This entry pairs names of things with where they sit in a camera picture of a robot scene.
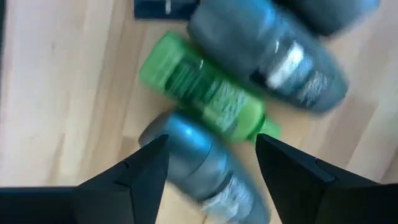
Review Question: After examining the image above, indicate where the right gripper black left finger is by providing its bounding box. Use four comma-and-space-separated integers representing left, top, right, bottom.
73, 134, 170, 224

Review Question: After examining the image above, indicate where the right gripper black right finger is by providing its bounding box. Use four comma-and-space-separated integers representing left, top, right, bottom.
255, 133, 398, 224

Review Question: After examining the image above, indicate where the dark grey deodorant bottle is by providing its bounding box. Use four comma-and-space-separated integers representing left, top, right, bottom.
273, 0, 382, 37
139, 111, 271, 224

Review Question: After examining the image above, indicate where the green travel bottle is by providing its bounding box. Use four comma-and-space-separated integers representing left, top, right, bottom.
139, 30, 282, 147

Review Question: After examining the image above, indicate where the dark grey bottle silver label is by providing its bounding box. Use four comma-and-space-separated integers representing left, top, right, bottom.
187, 0, 348, 113

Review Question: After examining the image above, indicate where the dark blue flat packet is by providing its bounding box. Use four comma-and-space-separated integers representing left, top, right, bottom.
134, 0, 200, 21

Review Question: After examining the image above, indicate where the black aluminium table frame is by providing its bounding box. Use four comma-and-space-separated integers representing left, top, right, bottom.
0, 0, 6, 94

